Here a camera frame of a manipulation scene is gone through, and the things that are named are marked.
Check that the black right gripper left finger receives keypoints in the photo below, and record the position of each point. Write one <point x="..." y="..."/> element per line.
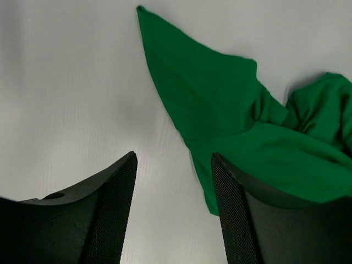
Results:
<point x="84" y="223"/>

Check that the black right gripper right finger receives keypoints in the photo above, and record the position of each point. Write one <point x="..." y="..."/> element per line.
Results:
<point x="261" y="224"/>

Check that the green t shirt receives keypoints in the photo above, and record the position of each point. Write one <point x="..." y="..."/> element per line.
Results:
<point x="217" y="104"/>

